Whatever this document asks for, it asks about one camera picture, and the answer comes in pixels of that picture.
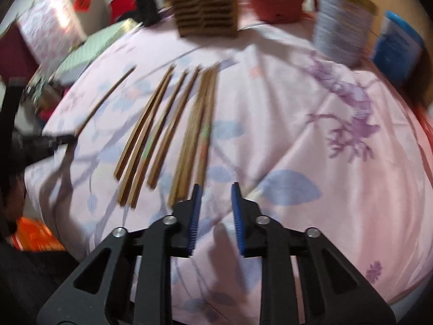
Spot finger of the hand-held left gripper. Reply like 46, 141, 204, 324
34, 134, 76, 161

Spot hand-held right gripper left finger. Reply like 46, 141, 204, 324
37, 183, 204, 325

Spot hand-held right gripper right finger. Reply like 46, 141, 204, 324
231, 182, 396, 325

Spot wooden chopstick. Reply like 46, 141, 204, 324
75, 66, 136, 138

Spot bunch of wooden chopsticks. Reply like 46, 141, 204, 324
113, 61, 220, 209

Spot slatted wooden chopstick holder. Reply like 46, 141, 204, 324
168, 0, 240, 38

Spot pink floral tablecloth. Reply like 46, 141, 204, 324
24, 17, 433, 314

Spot dark red curtain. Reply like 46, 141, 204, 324
0, 24, 38, 82

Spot orange plastic bag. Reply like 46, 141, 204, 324
9, 217, 65, 252

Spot green patterned cloth table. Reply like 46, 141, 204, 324
53, 18, 143, 79

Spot pink floral hanging sheet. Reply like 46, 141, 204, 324
16, 0, 86, 69

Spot red cloth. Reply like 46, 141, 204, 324
107, 0, 136, 25

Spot dark soy sauce bottle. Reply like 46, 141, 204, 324
135, 0, 161, 27

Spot gold-lidded milk powder tin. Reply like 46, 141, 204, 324
312, 0, 378, 69

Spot red electric cooking pot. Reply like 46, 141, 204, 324
243, 0, 319, 24

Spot blue plastic tub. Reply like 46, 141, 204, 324
370, 10, 426, 82

